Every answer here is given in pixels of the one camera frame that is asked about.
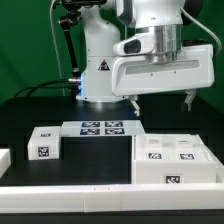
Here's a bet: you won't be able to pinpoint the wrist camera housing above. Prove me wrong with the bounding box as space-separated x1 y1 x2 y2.
113 32 154 56

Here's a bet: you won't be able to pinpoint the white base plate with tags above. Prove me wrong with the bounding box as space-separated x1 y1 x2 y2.
61 120 145 137

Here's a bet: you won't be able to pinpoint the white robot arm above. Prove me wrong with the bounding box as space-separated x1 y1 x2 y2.
77 0 214 108

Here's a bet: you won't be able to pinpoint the black cables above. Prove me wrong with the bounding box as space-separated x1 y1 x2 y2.
13 78 83 98

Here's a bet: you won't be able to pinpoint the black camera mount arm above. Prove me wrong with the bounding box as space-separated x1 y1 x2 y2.
54 0 101 81

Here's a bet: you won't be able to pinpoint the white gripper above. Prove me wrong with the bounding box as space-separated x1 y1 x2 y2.
111 44 214 117

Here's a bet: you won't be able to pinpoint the white left fence piece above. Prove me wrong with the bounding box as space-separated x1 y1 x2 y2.
0 149 11 178

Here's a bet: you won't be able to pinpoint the white cabinet body box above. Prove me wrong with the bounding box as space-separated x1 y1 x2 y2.
131 134 216 184

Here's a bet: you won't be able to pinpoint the white front fence rail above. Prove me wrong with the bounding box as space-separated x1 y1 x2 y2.
0 183 224 214

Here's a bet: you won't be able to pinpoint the white cube block with tag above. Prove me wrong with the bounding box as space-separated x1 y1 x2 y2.
28 126 61 160

